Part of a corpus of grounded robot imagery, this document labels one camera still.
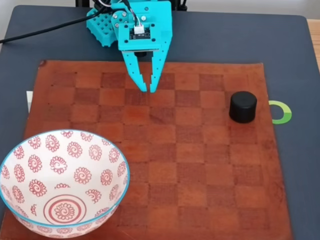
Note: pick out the black cylinder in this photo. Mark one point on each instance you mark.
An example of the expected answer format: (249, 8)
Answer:
(243, 107)

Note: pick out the white bowl red flower pattern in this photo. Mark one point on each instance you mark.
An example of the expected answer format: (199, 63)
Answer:
(62, 180)

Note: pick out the dark navy desk mat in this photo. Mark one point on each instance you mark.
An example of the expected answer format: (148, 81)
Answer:
(225, 37)

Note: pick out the brown checkered chessboard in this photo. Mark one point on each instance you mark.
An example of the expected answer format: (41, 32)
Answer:
(187, 150)

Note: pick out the teal framed camera box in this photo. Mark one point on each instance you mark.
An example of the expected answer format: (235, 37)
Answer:
(140, 36)

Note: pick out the black metal post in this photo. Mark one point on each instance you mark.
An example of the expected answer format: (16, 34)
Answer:
(183, 4)
(81, 3)

